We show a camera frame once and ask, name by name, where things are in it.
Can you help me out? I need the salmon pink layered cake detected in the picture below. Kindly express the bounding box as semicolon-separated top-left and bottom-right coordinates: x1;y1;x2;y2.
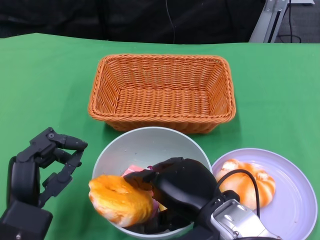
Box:
122;164;154;177

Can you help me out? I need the green tablecloth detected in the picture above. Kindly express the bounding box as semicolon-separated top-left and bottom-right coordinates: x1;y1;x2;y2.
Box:
0;32;320;240

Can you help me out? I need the lavender plate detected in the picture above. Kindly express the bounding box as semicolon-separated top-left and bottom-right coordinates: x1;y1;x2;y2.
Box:
211;147;316;240

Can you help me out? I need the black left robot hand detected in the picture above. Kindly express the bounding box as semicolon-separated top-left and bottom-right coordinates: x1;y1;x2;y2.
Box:
7;126;88;208

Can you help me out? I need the grey metal stand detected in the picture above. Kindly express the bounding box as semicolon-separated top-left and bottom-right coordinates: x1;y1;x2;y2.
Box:
249;0;292;43

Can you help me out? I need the pale green bowl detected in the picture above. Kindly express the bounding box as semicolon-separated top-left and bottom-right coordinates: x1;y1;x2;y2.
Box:
91;126;213;240

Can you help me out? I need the black floor cable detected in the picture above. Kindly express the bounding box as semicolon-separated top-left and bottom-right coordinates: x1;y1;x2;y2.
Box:
276;0;302;43

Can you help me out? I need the orange striped bread bun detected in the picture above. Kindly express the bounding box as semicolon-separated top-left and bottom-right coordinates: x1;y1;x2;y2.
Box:
215;158;276;208

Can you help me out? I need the orange ring bread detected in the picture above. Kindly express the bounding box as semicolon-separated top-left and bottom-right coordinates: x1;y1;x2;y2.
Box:
88;174;154;227

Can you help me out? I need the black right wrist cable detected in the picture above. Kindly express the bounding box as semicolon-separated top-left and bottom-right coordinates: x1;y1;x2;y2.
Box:
214;169;261;218

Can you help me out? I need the orange wicker basket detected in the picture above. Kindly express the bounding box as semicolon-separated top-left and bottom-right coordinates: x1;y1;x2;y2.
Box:
87;53;237;135

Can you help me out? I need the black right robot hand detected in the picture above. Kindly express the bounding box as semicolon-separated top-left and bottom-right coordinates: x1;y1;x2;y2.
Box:
123;156;221;235

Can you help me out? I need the black cloth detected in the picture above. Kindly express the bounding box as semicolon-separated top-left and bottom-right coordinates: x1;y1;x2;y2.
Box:
0;0;266;45

